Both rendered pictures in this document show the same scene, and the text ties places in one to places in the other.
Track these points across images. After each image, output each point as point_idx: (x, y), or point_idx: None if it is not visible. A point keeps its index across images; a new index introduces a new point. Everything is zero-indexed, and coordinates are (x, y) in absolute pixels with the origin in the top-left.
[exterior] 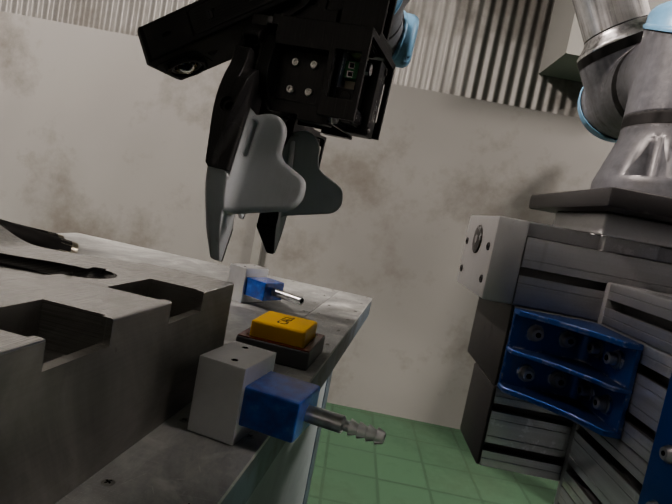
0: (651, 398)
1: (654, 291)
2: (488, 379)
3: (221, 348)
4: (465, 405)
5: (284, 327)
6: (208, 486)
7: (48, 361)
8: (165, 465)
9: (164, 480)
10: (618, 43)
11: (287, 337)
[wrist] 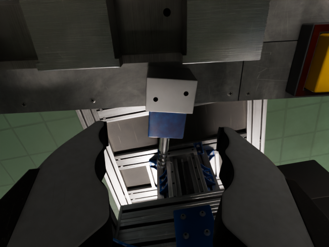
0: None
1: None
2: (312, 198)
3: (171, 82)
4: (325, 169)
5: (322, 72)
6: (109, 100)
7: (0, 61)
8: (111, 76)
9: (101, 82)
10: None
11: (313, 75)
